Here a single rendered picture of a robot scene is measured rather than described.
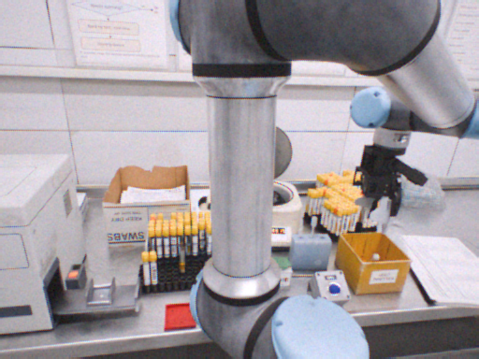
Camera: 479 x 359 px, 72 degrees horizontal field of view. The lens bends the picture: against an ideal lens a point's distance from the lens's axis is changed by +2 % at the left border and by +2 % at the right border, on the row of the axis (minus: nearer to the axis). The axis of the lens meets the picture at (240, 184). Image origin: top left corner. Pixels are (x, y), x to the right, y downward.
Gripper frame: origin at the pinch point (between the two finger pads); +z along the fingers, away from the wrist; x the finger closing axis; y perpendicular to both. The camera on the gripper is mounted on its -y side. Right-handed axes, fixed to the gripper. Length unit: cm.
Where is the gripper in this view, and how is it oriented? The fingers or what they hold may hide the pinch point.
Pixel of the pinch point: (378, 222)
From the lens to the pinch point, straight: 90.6
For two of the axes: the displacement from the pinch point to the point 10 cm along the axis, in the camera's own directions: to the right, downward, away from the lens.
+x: 1.5, 4.1, -9.0
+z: -0.5, 9.1, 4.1
